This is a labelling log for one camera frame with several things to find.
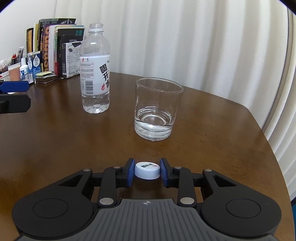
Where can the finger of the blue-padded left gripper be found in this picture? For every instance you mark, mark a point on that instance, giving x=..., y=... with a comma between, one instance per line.
x=14, y=86

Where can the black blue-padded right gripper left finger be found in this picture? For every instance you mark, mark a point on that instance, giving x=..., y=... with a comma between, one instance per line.
x=67, y=206

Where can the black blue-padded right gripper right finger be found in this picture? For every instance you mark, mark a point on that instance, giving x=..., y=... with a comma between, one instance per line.
x=225, y=205

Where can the clear plastic water bottle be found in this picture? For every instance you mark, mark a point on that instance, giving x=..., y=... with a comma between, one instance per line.
x=95, y=70

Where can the white plastic bottle cap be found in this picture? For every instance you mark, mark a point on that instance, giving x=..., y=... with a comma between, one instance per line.
x=147, y=170

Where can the small white blue bottle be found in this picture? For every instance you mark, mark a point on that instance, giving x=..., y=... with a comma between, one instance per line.
x=24, y=69

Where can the pink cup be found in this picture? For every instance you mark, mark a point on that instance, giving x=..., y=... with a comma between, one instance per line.
x=14, y=72

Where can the white basket of stationery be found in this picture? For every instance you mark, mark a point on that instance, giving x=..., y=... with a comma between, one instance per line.
x=16, y=58

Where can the yellow sticky note pad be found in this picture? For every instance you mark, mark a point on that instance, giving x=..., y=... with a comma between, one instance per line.
x=44, y=74

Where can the blue white small box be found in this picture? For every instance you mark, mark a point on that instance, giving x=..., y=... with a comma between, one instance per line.
x=34, y=63

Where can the yellow spine book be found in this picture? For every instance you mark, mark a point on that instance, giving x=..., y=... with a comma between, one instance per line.
x=29, y=40

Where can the orange lettered black book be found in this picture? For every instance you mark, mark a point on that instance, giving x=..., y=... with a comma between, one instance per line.
x=47, y=48

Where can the white paperback book front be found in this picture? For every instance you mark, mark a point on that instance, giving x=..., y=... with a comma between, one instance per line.
x=70, y=55

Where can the white-spined book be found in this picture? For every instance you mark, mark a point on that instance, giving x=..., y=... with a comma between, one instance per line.
x=55, y=41

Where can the tall black glossy book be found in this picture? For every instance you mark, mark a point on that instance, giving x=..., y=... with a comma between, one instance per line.
x=52, y=21

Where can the black book teal title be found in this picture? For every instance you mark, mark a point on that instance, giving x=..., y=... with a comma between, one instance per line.
x=66, y=35

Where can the clear drinking glass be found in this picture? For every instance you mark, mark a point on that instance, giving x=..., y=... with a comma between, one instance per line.
x=156, y=105

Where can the white curtain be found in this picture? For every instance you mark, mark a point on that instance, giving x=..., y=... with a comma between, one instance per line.
x=229, y=55

